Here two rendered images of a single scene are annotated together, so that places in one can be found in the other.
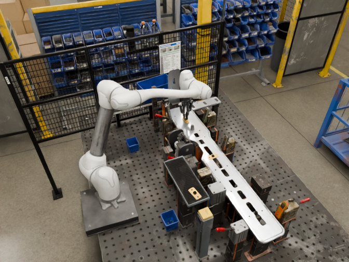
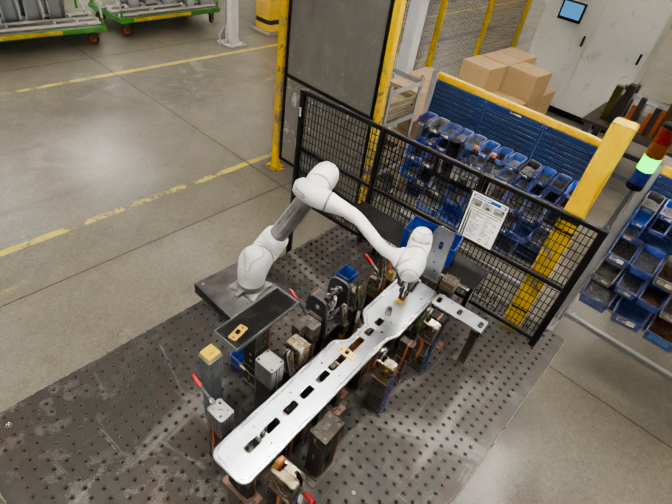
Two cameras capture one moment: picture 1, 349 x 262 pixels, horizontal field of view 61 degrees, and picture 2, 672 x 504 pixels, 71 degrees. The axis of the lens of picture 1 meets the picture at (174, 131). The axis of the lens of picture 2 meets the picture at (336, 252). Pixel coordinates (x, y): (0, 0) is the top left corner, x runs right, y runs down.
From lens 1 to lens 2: 1.46 m
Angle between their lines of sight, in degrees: 41
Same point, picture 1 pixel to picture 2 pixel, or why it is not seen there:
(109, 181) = (246, 263)
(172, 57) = (485, 222)
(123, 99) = (303, 187)
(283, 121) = not seen: outside the picture
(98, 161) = (268, 241)
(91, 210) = (224, 277)
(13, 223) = (233, 253)
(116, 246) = (192, 321)
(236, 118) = (506, 389)
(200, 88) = (403, 258)
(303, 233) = not seen: outside the picture
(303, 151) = not seen: outside the picture
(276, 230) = (241, 470)
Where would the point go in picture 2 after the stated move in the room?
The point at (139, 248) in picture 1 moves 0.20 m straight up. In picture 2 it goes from (197, 344) to (195, 319)
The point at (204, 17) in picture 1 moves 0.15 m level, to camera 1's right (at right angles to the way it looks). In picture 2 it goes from (572, 202) to (598, 220)
